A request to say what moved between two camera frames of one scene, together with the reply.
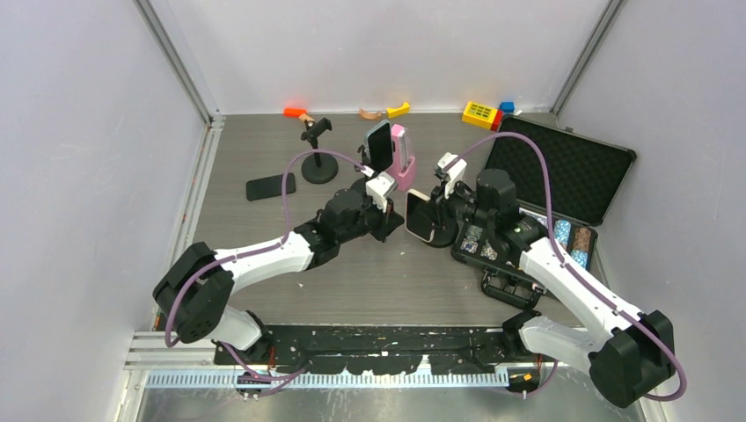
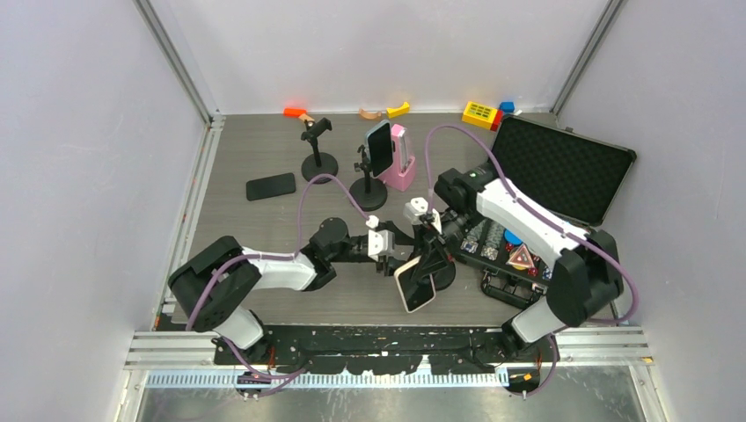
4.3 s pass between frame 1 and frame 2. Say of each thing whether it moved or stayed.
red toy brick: stayed
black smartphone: stayed
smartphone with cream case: moved
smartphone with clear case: stayed
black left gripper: moved
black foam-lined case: stayed
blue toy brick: stayed
